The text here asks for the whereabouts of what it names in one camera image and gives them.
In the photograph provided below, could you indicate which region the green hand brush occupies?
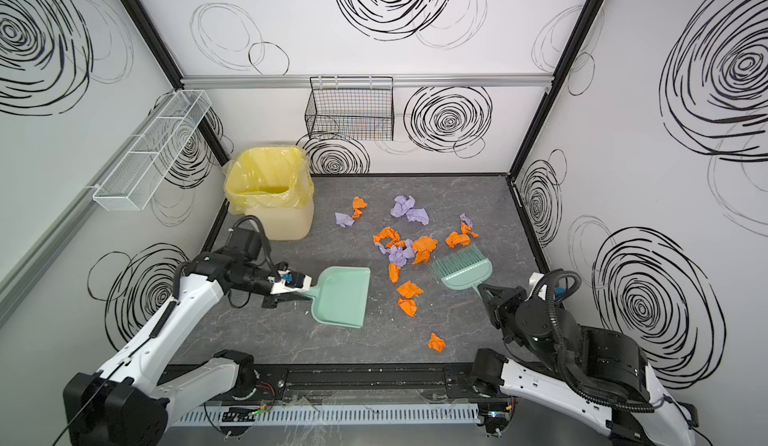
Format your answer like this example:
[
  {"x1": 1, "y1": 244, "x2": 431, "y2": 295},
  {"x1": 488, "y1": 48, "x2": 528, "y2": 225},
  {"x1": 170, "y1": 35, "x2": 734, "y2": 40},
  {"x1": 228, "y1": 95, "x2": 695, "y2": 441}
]
[{"x1": 431, "y1": 245, "x2": 493, "y2": 291}]

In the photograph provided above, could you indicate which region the green plastic dustpan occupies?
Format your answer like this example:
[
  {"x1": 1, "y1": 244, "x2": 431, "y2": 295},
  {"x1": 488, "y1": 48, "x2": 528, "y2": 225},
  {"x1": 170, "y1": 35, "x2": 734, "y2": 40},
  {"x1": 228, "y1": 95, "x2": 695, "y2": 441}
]
[{"x1": 300, "y1": 266, "x2": 371, "y2": 329}]

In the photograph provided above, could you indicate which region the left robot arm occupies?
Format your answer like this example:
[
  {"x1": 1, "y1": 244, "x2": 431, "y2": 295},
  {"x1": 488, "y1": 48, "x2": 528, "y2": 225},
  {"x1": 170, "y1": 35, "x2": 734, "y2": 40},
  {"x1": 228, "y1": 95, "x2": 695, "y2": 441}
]
[{"x1": 63, "y1": 215, "x2": 311, "y2": 445}]

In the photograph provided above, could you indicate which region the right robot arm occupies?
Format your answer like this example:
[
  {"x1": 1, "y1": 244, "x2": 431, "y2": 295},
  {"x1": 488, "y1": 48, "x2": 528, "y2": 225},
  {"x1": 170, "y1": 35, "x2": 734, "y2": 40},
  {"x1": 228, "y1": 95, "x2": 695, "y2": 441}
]
[{"x1": 470, "y1": 269, "x2": 699, "y2": 445}]

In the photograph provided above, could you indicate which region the purple scrap far right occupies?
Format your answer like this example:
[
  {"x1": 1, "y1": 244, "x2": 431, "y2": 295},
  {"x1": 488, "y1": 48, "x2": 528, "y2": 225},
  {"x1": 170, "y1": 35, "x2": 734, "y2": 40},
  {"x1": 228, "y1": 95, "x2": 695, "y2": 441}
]
[{"x1": 460, "y1": 213, "x2": 473, "y2": 228}]

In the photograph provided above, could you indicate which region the cream trash bin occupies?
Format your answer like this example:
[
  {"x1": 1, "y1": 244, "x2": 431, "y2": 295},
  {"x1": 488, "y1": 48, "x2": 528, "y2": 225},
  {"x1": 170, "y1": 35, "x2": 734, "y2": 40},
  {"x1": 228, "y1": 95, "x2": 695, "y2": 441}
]
[{"x1": 247, "y1": 199, "x2": 315, "y2": 241}]

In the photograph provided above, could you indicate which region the orange scrap lower right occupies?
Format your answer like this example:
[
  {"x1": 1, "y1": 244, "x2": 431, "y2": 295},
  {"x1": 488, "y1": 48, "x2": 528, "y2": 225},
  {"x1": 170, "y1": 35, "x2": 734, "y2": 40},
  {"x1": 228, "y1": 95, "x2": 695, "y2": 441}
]
[{"x1": 398, "y1": 298, "x2": 418, "y2": 317}]

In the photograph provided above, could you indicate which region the orange scrap lower middle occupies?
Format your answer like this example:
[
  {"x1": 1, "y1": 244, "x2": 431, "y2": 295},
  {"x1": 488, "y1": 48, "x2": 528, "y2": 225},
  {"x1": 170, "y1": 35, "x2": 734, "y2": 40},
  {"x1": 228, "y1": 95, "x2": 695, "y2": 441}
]
[{"x1": 397, "y1": 281, "x2": 424, "y2": 299}]

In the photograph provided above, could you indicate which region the orange scrap front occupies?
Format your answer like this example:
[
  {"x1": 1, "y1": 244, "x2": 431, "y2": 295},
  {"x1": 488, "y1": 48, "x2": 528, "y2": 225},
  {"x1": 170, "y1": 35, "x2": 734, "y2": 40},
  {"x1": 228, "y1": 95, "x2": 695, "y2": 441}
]
[{"x1": 388, "y1": 263, "x2": 401, "y2": 283}]

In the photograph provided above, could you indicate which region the purple scrap front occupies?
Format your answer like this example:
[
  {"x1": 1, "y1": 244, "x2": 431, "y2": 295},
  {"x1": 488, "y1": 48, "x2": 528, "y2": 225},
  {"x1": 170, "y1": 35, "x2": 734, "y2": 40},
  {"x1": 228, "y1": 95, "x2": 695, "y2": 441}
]
[{"x1": 376, "y1": 239, "x2": 416, "y2": 267}]

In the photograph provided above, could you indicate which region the purple scrap small back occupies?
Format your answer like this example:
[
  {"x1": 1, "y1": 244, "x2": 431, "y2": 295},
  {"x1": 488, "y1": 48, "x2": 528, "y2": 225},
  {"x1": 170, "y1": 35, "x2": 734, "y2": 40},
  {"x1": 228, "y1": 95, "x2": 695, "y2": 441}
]
[{"x1": 334, "y1": 212, "x2": 355, "y2": 228}]

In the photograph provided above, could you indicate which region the orange scrap by dustpan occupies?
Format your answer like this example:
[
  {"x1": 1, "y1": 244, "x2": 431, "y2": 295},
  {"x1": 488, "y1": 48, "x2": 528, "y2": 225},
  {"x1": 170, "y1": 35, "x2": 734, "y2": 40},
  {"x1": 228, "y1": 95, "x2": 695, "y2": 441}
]
[{"x1": 373, "y1": 227, "x2": 401, "y2": 248}]

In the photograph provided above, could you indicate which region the yellow bin liner bag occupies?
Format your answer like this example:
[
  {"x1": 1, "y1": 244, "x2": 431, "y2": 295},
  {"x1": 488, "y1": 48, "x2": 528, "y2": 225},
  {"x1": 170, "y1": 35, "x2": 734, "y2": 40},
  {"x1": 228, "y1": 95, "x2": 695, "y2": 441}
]
[{"x1": 223, "y1": 145, "x2": 315, "y2": 214}]

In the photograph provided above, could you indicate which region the purple scrap pair back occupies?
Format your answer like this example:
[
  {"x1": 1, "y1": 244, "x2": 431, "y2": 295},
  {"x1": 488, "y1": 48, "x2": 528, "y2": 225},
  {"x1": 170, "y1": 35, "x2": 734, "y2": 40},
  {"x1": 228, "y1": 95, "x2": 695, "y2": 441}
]
[{"x1": 390, "y1": 195, "x2": 430, "y2": 225}]

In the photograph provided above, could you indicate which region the orange scrap near back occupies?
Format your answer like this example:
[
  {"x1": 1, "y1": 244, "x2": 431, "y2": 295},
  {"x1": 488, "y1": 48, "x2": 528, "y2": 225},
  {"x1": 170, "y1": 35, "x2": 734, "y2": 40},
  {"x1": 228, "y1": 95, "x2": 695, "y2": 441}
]
[{"x1": 352, "y1": 196, "x2": 368, "y2": 219}]

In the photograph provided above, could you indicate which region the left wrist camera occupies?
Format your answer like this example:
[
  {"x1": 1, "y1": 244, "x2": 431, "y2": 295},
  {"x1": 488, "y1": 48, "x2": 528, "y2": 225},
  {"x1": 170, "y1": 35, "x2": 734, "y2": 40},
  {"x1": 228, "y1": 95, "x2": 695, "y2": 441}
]
[{"x1": 272, "y1": 270, "x2": 312, "y2": 293}]

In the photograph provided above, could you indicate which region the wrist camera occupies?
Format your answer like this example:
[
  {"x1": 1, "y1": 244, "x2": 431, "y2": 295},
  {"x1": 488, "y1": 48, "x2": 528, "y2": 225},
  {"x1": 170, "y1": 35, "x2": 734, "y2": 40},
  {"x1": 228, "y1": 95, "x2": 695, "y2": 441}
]
[
  {"x1": 528, "y1": 272, "x2": 566, "y2": 297},
  {"x1": 272, "y1": 270, "x2": 312, "y2": 293}
]

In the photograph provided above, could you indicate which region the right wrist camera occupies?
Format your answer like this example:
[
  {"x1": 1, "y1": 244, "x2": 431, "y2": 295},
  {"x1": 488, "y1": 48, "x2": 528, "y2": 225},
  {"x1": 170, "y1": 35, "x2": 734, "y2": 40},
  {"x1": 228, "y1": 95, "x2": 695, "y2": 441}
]
[{"x1": 528, "y1": 272, "x2": 566, "y2": 297}]

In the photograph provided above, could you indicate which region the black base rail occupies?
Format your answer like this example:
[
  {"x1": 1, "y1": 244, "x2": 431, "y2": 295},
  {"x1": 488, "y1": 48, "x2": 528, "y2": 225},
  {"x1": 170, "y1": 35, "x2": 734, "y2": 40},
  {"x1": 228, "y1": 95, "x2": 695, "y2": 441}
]
[{"x1": 158, "y1": 361, "x2": 607, "y2": 400}]

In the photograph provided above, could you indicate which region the white slotted cable duct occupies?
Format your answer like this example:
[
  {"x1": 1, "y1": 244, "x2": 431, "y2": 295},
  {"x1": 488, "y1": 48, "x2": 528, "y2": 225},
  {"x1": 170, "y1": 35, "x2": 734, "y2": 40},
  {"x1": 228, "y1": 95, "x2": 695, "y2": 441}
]
[{"x1": 174, "y1": 403, "x2": 482, "y2": 428}]

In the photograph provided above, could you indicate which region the white wire shelf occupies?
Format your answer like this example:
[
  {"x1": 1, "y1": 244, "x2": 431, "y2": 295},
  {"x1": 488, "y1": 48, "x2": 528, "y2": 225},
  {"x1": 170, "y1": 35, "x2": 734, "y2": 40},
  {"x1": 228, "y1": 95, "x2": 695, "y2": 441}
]
[{"x1": 92, "y1": 90, "x2": 213, "y2": 211}]

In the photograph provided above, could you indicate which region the black wire basket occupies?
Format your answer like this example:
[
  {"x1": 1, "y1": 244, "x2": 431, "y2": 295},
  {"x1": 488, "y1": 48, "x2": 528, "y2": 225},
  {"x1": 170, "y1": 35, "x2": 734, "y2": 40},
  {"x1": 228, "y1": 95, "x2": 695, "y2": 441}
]
[{"x1": 304, "y1": 76, "x2": 395, "y2": 141}]

